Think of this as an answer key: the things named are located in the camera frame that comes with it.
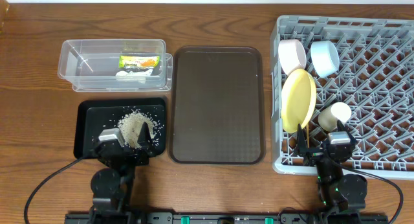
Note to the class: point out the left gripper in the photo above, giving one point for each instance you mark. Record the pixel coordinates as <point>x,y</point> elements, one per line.
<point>128,153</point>

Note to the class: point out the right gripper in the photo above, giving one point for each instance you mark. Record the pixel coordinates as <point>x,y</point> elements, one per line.
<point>301,147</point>

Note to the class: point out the wooden chopstick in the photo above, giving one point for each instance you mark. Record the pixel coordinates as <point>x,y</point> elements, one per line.
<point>308,136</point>

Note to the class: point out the white cup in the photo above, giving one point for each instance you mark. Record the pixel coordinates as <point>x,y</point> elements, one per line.
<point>328,118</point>

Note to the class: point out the rice leftovers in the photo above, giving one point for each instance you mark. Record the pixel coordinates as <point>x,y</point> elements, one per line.
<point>130,126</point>

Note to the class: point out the yellow plate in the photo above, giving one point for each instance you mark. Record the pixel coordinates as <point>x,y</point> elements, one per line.
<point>298,97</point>

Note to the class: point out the white tissue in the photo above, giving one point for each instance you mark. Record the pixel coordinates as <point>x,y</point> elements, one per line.
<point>139,76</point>

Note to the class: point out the light blue bowl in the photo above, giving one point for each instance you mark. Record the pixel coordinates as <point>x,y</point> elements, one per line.
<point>325,58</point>

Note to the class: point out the green snack wrapper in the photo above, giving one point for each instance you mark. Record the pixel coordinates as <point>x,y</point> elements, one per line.
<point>138,62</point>

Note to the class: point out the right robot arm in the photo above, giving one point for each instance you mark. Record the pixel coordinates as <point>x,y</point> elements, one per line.
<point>343,195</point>

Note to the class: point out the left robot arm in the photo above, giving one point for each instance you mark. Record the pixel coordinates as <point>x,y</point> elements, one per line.
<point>112,186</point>

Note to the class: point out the black waste tray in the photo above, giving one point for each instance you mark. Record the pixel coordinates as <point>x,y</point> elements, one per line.
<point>94,116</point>

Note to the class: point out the grey dishwasher rack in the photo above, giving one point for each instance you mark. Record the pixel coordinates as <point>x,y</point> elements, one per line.
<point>375,78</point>

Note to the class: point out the brown serving tray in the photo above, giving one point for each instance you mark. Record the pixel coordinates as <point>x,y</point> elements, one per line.
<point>217,106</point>

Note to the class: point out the clear plastic bin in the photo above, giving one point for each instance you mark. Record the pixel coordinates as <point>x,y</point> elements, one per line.
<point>90,65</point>

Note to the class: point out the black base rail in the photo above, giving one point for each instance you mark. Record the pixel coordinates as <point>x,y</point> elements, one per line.
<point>169,218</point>

